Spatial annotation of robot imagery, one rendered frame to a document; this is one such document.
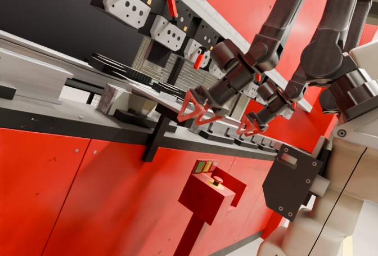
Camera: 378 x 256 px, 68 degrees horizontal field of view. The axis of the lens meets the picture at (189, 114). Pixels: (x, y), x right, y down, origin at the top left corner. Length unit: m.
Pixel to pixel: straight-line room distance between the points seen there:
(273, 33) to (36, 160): 0.64
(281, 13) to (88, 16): 0.99
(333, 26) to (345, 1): 0.06
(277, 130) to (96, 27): 2.14
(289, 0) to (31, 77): 0.66
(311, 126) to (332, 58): 2.38
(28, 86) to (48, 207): 0.34
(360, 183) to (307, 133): 2.22
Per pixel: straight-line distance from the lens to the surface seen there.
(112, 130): 0.86
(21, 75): 0.82
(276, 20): 0.70
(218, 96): 0.68
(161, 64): 1.09
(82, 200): 0.95
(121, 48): 1.60
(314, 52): 0.63
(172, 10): 0.98
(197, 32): 1.15
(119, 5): 0.89
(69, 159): 0.83
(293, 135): 3.00
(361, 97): 0.61
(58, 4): 1.40
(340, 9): 0.69
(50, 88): 0.86
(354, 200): 0.79
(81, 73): 1.20
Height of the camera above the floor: 1.07
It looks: 5 degrees down
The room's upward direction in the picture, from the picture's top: 24 degrees clockwise
